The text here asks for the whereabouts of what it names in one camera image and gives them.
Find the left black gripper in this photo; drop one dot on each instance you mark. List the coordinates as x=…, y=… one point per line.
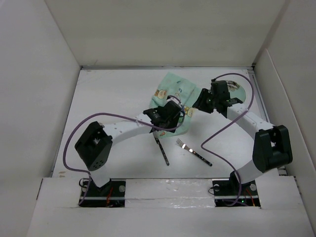
x=173, y=123

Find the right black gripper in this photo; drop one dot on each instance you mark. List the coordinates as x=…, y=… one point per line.
x=200, y=104

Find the green cartoon print placemat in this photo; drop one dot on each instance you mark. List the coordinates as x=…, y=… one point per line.
x=184, y=90

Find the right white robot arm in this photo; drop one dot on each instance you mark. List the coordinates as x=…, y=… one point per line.
x=272, y=147

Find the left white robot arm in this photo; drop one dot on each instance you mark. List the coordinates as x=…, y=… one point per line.
x=95, y=144

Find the green floral plate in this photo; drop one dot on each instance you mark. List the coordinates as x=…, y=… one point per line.
x=236, y=90

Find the steel table knife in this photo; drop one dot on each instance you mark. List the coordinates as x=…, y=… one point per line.
x=162, y=151

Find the steel fork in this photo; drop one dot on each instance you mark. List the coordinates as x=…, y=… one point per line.
x=185, y=147

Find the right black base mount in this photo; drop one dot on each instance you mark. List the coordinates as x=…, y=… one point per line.
x=228, y=193

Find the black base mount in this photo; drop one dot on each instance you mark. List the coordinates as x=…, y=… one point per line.
x=228, y=193
x=111, y=195

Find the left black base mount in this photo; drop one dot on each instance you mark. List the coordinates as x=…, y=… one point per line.
x=111, y=195

